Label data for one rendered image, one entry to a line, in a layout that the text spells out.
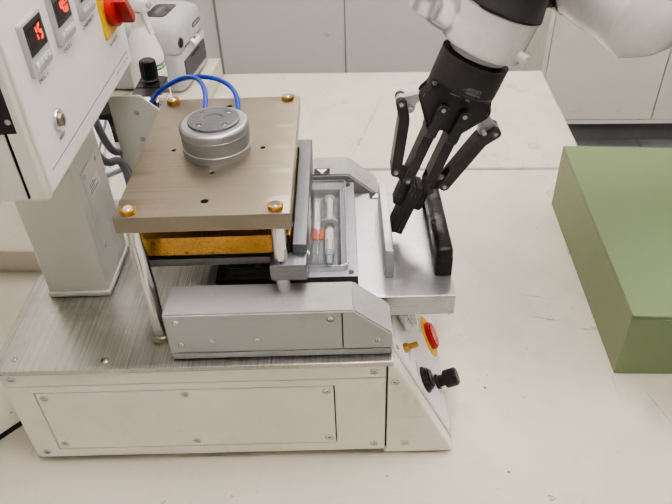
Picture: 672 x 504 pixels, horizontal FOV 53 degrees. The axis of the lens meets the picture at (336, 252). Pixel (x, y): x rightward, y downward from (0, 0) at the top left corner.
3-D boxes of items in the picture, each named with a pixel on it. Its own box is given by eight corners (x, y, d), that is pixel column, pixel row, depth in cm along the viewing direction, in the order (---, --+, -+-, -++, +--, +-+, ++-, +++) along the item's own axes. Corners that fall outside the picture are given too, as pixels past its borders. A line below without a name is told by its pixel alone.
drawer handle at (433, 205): (435, 276, 80) (437, 249, 78) (421, 205, 92) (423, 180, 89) (451, 275, 80) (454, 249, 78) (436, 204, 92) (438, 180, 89)
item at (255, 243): (142, 267, 75) (123, 197, 70) (177, 165, 93) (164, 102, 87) (294, 262, 75) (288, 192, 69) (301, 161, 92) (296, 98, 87)
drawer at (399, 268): (207, 325, 80) (196, 276, 75) (228, 218, 97) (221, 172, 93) (453, 318, 80) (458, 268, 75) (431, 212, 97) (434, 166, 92)
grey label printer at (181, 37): (94, 91, 166) (76, 23, 155) (126, 59, 181) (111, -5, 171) (189, 95, 162) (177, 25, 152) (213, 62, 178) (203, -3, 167)
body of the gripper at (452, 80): (444, 54, 67) (409, 133, 72) (520, 79, 68) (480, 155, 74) (436, 27, 73) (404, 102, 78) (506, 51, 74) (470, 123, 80)
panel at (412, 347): (450, 437, 88) (393, 349, 77) (425, 286, 111) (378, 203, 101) (465, 433, 87) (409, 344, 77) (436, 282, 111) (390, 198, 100)
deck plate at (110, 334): (-10, 377, 76) (-13, 371, 75) (79, 204, 103) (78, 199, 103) (394, 366, 75) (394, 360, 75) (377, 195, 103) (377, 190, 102)
